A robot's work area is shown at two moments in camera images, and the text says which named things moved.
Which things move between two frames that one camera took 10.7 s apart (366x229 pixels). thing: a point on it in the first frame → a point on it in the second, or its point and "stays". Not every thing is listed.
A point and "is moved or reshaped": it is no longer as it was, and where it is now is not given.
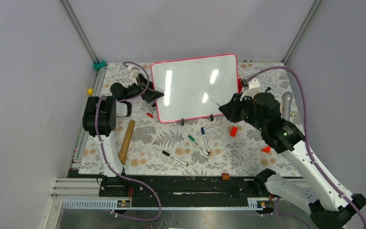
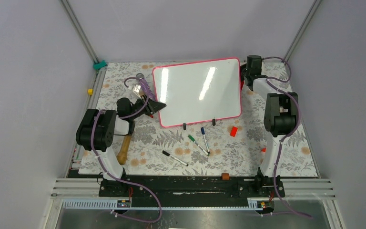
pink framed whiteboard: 194,87 is moved or reshaped
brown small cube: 225,176 stays
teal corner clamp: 97,66 stays
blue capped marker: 203,132 stays
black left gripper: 147,93 → 152,107
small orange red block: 233,131 stays
